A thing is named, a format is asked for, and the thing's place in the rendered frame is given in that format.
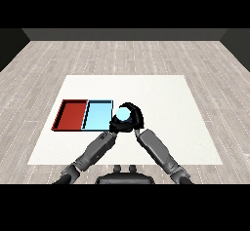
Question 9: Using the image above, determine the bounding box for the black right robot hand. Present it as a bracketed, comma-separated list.
[116, 101, 146, 133]

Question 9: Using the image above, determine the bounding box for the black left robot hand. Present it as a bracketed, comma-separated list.
[108, 117, 135, 135]

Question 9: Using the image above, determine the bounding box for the small blue can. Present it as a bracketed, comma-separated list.
[115, 106, 133, 124]

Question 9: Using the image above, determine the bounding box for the light blue shallow open box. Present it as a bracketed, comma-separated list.
[80, 98, 115, 133]

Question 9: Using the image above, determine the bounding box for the red shallow open box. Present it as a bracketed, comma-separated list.
[51, 98, 90, 133]

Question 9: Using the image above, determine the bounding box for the dark grey robot body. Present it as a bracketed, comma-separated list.
[95, 165, 156, 185]

